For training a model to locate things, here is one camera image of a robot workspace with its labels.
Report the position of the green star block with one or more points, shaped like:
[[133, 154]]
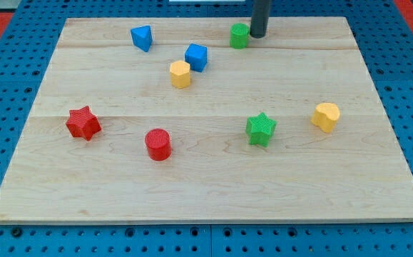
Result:
[[260, 129]]

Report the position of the blue triangle block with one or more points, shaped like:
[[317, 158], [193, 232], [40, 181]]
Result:
[[142, 37]]

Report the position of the red star block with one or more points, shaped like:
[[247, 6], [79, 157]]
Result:
[[82, 123]]

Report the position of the red cylinder block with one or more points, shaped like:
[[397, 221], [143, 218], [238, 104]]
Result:
[[158, 144]]

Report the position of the yellow hexagon block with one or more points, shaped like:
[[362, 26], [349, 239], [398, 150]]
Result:
[[180, 74]]

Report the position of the light wooden board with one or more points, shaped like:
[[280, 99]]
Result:
[[355, 174]]

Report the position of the blue cube block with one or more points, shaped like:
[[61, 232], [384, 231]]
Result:
[[197, 56]]

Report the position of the green cylinder block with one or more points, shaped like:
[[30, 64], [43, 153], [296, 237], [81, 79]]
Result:
[[239, 33]]

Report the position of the yellow heart block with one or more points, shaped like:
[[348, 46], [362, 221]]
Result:
[[325, 116]]

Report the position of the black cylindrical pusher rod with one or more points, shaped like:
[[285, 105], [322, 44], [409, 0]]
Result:
[[259, 18]]

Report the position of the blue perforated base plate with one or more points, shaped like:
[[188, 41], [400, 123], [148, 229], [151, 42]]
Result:
[[386, 43]]

